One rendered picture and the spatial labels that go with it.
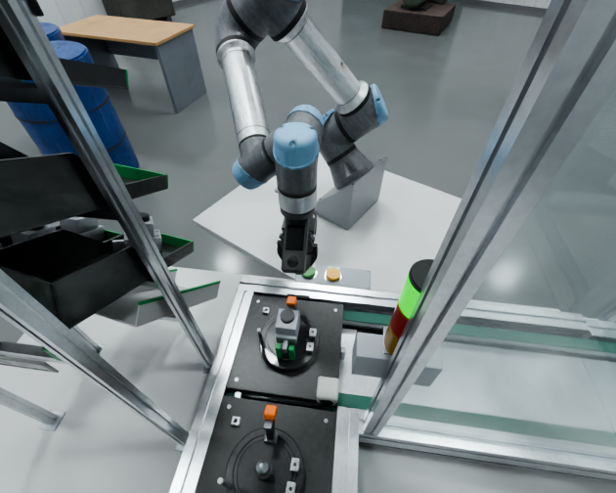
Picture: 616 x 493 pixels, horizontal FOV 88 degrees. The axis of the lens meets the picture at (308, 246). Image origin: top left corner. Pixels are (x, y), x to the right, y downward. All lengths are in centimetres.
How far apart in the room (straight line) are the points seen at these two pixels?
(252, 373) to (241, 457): 16
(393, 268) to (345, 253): 16
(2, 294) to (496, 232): 39
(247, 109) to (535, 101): 64
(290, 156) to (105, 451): 75
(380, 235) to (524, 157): 98
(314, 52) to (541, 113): 80
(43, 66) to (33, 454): 82
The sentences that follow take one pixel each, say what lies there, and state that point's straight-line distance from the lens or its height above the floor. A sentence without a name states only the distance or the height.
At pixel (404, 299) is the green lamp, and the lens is 37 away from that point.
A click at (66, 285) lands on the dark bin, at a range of 50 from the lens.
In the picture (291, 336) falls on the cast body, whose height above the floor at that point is 106.
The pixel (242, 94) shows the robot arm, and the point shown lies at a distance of 80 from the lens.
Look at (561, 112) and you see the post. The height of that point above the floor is 161.
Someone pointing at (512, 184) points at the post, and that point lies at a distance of 22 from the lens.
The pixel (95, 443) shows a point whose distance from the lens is 96.
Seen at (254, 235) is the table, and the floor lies 86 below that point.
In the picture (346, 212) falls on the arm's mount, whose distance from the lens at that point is 112.
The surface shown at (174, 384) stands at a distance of 93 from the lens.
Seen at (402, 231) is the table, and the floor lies 86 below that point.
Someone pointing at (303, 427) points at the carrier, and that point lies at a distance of 73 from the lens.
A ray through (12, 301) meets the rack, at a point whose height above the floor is 144.
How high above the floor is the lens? 168
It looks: 48 degrees down
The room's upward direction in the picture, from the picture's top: straight up
